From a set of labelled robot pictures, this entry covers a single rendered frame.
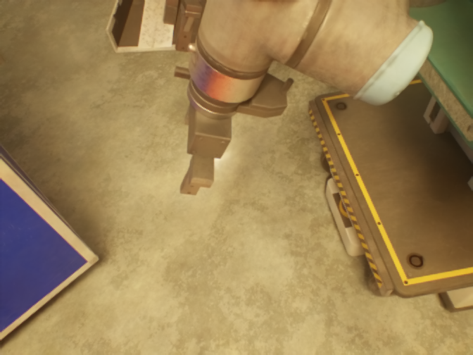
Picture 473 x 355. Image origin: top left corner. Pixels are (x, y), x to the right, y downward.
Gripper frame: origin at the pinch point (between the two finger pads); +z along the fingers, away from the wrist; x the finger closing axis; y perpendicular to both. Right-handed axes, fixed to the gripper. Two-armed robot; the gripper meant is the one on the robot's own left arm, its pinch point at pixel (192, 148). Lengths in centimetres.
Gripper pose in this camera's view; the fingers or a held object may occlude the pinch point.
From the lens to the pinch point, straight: 61.9
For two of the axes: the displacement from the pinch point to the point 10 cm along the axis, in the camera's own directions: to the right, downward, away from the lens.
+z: -3.2, 4.6, 8.3
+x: 0.1, 8.8, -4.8
